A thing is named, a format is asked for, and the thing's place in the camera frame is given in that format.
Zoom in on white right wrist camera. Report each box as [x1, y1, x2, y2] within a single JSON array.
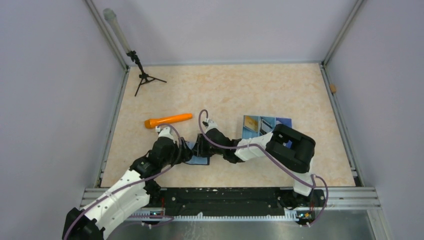
[[202, 119, 218, 133]]

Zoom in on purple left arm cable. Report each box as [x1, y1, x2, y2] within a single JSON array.
[[62, 123, 183, 240]]

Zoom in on dark blue leather card holder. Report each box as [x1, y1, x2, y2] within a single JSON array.
[[184, 141, 210, 166]]

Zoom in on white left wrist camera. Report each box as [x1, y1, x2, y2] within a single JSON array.
[[155, 126, 175, 141]]

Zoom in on orange flashlight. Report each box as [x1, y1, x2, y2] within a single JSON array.
[[144, 113, 193, 129]]

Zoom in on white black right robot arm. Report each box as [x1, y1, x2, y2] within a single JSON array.
[[192, 123, 316, 206]]

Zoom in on black mini tripod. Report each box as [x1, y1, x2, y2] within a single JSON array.
[[126, 50, 167, 97]]

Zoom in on grey tube on tripod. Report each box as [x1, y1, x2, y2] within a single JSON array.
[[102, 8, 132, 55]]

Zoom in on light blue drawer organizer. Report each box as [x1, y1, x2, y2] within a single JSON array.
[[241, 115, 293, 139]]

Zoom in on small tan block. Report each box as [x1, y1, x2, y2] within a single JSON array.
[[329, 83, 337, 94]]

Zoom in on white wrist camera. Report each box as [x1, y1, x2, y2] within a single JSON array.
[[155, 126, 175, 141], [202, 119, 218, 133]]

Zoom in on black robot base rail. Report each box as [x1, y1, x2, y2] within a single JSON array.
[[147, 187, 326, 217]]

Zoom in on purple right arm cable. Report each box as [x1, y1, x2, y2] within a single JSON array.
[[198, 109, 329, 227]]

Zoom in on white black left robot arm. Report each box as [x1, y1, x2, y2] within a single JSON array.
[[62, 136, 193, 240]]

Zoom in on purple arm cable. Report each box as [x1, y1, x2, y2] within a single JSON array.
[[62, 123, 183, 240], [198, 109, 329, 227]]

